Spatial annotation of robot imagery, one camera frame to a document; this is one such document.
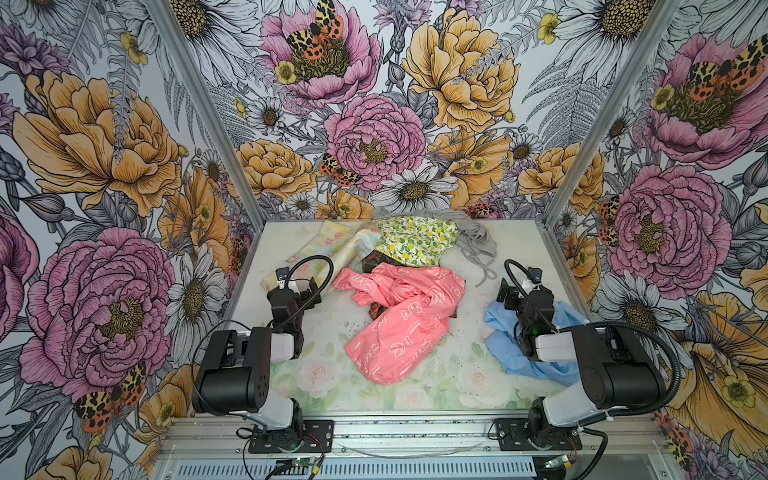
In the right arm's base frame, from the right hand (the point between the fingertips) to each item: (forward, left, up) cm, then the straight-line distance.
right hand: (518, 287), depth 93 cm
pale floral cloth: (-1, +55, +20) cm, 59 cm away
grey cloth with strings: (+23, +7, -5) cm, 24 cm away
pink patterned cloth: (-8, +33, +4) cm, 34 cm away
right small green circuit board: (-43, +1, -8) cm, 44 cm away
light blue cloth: (-14, +7, -5) cm, 16 cm away
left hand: (+2, +67, 0) cm, 67 cm away
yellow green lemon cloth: (+22, +30, -1) cm, 37 cm away
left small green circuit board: (-42, +62, -7) cm, 75 cm away
